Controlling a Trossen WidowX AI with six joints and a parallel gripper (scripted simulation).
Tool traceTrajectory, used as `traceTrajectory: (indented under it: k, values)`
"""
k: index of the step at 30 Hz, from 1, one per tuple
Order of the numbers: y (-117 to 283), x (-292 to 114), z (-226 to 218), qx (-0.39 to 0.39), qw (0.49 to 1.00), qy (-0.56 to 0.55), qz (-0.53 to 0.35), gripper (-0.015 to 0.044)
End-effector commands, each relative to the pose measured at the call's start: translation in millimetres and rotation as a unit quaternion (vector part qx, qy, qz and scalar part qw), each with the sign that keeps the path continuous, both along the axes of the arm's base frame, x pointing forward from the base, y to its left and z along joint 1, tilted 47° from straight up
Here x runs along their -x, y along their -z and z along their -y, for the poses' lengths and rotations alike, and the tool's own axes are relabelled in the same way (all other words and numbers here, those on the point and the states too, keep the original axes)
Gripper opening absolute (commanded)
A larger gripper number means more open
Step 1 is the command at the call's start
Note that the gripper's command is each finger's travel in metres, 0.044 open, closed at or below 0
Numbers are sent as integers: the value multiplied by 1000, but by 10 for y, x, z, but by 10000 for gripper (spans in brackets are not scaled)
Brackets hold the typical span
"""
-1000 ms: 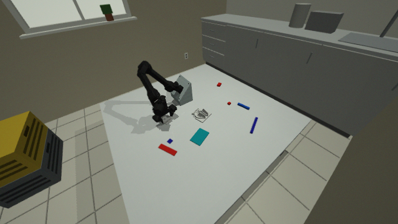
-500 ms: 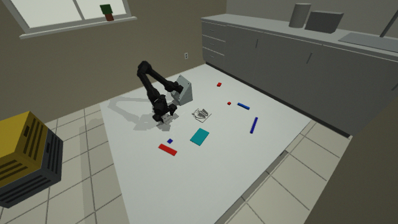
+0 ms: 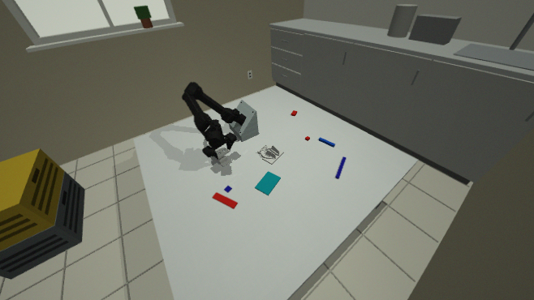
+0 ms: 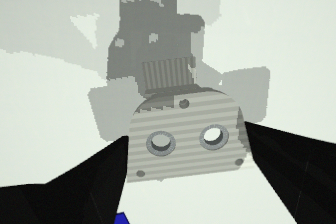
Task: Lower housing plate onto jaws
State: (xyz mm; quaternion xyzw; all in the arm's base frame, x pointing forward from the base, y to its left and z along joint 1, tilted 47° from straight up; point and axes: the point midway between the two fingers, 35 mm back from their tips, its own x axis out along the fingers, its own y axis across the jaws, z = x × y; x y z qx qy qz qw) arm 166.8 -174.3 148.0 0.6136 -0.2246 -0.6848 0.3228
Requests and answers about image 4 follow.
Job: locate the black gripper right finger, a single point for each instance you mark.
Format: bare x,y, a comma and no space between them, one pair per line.
301,170

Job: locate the small blue flat block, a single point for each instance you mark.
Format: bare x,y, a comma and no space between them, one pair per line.
121,218

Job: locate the grey housing plate with two holes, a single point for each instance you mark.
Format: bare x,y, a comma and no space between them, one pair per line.
185,124

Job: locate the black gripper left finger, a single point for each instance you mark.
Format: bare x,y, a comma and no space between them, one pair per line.
87,194

